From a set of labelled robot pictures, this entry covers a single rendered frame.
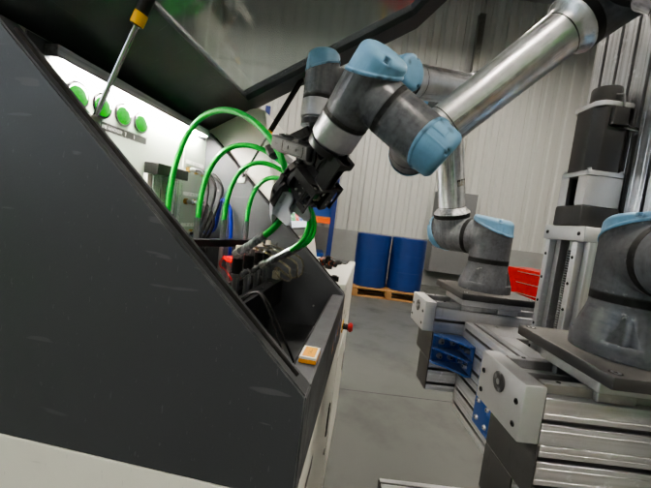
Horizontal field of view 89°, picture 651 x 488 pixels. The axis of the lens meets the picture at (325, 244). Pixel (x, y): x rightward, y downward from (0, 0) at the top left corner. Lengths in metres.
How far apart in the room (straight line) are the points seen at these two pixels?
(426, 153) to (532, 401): 0.40
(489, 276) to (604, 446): 0.53
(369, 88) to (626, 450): 0.65
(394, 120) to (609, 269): 0.43
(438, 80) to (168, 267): 0.68
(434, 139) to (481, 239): 0.67
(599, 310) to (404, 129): 0.44
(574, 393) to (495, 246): 0.54
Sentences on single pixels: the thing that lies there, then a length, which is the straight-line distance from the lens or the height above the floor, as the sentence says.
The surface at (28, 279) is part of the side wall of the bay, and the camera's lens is 0.69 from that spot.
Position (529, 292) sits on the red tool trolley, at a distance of 4.85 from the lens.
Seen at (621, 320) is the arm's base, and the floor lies 1.10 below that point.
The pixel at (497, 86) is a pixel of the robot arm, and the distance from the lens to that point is 0.65.
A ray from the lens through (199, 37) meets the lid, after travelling 0.94.
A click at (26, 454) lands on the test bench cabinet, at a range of 0.79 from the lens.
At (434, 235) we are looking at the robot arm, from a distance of 1.20.
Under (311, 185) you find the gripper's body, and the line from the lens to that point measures 0.56.
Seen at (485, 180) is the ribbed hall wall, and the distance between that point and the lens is 8.05.
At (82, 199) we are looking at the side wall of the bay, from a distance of 0.61.
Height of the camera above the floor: 1.20
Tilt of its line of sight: 5 degrees down
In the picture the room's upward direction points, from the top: 7 degrees clockwise
